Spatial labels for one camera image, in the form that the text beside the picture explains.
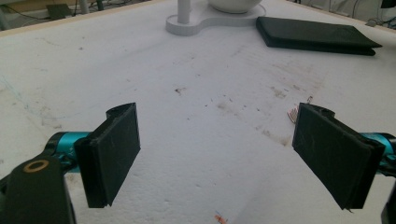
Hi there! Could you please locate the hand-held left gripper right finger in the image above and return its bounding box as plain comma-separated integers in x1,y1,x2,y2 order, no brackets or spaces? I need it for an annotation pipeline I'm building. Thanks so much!
291,103,396,210

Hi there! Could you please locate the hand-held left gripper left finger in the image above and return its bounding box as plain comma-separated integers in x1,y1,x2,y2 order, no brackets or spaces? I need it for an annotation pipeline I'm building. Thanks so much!
44,102,141,209

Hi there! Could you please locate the small pink hair clip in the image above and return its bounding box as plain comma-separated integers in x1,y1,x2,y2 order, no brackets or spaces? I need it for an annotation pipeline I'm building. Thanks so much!
287,95,314,124

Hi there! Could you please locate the folded dark cloth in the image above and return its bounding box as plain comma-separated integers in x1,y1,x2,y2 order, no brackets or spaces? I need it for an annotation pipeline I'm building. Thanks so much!
255,16,383,57

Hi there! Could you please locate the small orange scrap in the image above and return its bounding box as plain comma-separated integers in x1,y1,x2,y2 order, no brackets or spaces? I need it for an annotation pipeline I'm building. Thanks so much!
214,211,229,224

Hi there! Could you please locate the dark flat device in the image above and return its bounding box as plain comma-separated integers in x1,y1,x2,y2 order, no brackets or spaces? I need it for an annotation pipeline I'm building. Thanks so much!
46,3,75,21

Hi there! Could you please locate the white bowl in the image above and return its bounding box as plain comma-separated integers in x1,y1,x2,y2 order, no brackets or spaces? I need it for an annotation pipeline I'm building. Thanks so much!
207,0,263,14

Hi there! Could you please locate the grey cable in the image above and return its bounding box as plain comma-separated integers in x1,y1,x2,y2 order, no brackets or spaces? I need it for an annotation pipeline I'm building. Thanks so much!
365,16,396,31

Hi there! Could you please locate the white stand with post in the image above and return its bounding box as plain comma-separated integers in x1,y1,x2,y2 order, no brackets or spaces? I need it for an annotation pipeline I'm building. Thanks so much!
164,0,267,36

